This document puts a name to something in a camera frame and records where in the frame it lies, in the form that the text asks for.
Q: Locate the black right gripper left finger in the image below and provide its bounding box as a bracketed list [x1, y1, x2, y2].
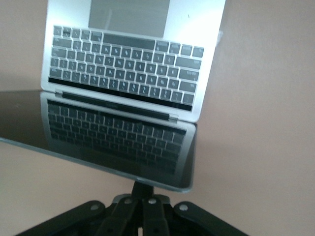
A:
[22, 181, 146, 236]

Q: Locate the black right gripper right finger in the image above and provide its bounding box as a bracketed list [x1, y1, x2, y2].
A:
[142, 184, 249, 236]

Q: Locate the silver laptop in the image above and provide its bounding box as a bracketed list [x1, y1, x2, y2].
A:
[0, 0, 227, 194]

